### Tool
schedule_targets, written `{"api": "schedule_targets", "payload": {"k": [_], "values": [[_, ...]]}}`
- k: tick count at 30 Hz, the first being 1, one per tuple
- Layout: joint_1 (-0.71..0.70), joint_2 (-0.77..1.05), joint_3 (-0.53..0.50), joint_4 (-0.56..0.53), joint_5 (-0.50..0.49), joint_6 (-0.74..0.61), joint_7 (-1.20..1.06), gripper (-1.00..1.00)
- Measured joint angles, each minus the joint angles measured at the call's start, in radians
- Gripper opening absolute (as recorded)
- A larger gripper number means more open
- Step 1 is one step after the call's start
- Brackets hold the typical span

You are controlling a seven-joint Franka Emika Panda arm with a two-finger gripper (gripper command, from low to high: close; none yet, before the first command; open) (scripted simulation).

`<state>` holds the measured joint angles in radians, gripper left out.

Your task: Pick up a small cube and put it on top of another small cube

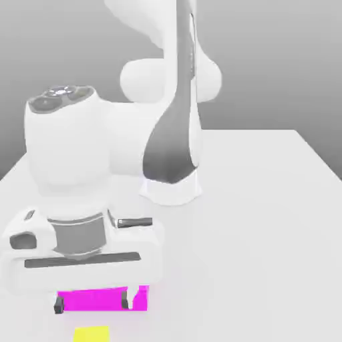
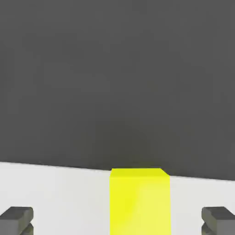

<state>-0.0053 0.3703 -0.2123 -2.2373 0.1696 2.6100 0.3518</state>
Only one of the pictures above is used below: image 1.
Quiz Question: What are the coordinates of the small yellow cube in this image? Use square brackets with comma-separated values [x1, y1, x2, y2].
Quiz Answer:
[73, 326, 111, 342]

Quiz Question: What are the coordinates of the large magenta box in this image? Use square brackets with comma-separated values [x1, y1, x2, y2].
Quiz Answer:
[57, 285, 150, 313]

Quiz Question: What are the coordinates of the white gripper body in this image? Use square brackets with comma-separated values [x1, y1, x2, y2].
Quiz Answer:
[1, 225, 164, 296]

